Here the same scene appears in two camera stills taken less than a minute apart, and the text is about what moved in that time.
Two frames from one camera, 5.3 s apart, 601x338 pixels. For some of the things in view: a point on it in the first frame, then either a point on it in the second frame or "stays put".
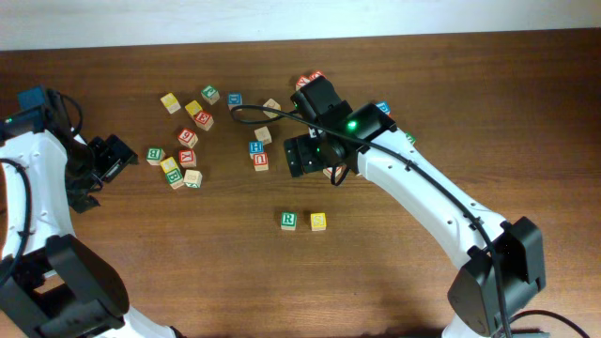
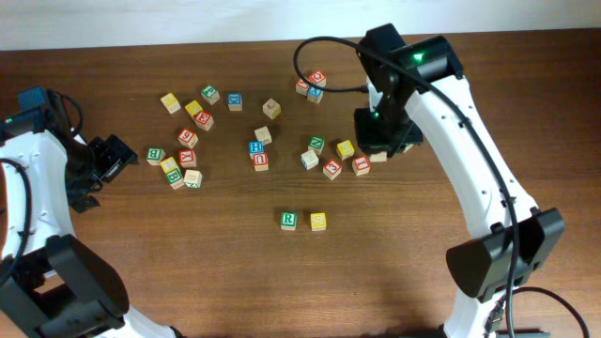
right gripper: (310, 154) to (372, 138)
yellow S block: (318, 222) stays put
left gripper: (113, 157) stays put
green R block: (288, 220) stays put
